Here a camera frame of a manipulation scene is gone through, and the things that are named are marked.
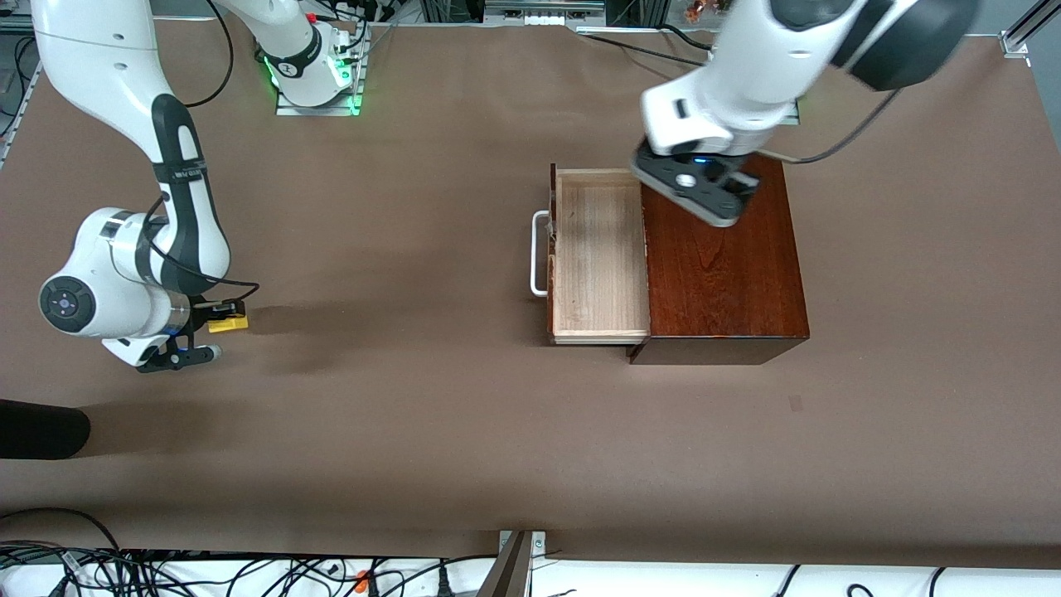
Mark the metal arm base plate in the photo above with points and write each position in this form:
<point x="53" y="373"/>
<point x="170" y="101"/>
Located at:
<point x="792" y="116"/>
<point x="319" y="110"/>

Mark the dark brown wooden cabinet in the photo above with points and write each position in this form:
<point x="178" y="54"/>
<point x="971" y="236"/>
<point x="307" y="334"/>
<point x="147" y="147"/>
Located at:
<point x="729" y="282"/>

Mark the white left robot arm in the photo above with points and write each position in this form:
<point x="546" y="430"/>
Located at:
<point x="746" y="66"/>

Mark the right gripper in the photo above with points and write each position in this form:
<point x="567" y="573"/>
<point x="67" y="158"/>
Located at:
<point x="201" y="313"/>

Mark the grey metal camera stand bracket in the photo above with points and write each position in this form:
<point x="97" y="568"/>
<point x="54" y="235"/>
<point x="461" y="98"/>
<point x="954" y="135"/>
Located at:
<point x="510" y="572"/>

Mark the yellow block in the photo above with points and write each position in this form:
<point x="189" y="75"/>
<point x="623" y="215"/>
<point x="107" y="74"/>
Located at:
<point x="228" y="324"/>

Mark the grey power strip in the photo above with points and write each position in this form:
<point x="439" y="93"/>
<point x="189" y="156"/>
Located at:
<point x="543" y="8"/>

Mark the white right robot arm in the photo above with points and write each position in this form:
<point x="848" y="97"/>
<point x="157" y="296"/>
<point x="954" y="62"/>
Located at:
<point x="99" y="66"/>

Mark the black foam cylinder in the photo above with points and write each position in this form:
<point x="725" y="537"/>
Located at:
<point x="41" y="429"/>

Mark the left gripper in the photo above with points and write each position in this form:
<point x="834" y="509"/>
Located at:
<point x="740" y="182"/>

